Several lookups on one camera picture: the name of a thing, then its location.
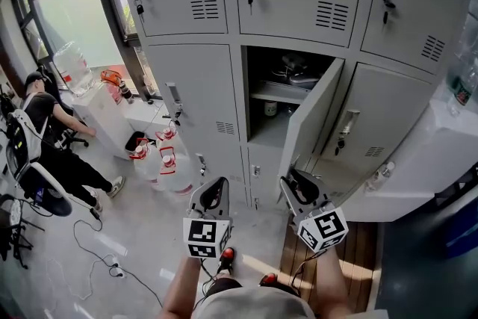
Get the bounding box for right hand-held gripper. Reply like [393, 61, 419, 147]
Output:
[279, 168, 350, 254]

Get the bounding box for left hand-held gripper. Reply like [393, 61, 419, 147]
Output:
[182, 176, 234, 260]

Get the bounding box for grey locker door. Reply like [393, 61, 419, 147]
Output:
[278, 56, 345, 199]

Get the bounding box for grey metal locker cabinet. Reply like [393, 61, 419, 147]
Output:
[114, 0, 478, 212]

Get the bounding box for person's left forearm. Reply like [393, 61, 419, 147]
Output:
[158, 255, 202, 319]

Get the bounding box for person's right forearm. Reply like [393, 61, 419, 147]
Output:
[313, 246, 352, 319]

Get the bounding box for white low cabinet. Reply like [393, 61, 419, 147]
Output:
[70, 84, 143, 161]

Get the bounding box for person's left red shoe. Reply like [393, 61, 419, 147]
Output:
[216, 247, 236, 276]

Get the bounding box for person's red shoe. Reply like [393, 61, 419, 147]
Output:
[216, 247, 236, 276]
[259, 272, 279, 288]

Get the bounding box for person's black shorts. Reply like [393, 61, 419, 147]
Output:
[203, 276, 299, 298]

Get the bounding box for wooden slat platform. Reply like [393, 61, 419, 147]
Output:
[279, 222, 378, 313]

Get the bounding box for person's right red shoe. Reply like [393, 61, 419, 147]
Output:
[259, 272, 279, 288]

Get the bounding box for small white black appliance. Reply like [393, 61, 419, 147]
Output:
[125, 130, 147, 154]

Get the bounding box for person's grey shirt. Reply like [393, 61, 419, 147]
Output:
[192, 285, 317, 319]

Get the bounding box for dark bundle of gear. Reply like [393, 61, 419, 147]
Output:
[272, 54, 322, 89]

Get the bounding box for dark drink bottle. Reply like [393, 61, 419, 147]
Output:
[118, 80, 134, 105]

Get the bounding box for orange plastic item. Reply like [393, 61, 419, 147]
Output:
[100, 69, 124, 87]

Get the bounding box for green label water bottle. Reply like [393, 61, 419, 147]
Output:
[446, 59, 478, 117]

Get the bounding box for large clear water jug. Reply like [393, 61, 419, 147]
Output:
[52, 41, 96, 96]

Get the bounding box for black folding stand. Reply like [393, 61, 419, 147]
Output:
[0, 193, 46, 270]

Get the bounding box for red handle water jug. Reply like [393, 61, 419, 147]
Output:
[154, 125, 179, 154]
[156, 146, 196, 196]
[128, 137, 164, 191]

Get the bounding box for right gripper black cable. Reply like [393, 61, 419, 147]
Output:
[291, 250, 328, 288]

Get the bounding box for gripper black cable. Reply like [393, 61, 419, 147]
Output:
[199, 257, 220, 292]
[291, 250, 328, 288]

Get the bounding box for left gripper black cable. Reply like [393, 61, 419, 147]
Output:
[199, 257, 220, 292]

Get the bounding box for black floor cable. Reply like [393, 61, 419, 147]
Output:
[72, 218, 165, 309]

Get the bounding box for white frame chair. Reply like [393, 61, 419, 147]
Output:
[5, 108, 74, 217]

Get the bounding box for black window frame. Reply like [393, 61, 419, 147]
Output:
[10, 0, 161, 102]

